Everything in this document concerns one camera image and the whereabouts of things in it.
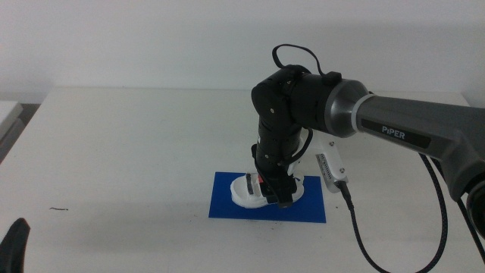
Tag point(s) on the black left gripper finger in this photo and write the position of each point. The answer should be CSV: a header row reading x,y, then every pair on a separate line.
x,y
13,246

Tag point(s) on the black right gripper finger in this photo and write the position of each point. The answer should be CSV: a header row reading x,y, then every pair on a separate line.
x,y
286,198

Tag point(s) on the white shoe with stripes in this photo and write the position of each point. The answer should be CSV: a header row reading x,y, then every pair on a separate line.
x,y
240,191

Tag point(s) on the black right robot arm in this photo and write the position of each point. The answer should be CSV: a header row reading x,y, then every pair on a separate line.
x,y
398,117

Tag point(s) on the blue rectangular mat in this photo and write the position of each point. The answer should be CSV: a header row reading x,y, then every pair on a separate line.
x,y
223,201

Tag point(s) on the small dark thread scrap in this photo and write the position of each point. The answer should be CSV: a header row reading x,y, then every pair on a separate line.
x,y
58,208

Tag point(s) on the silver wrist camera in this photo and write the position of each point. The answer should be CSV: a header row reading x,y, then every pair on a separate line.
x,y
331,172

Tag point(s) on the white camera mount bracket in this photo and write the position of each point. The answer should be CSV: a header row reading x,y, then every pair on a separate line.
x,y
325,148

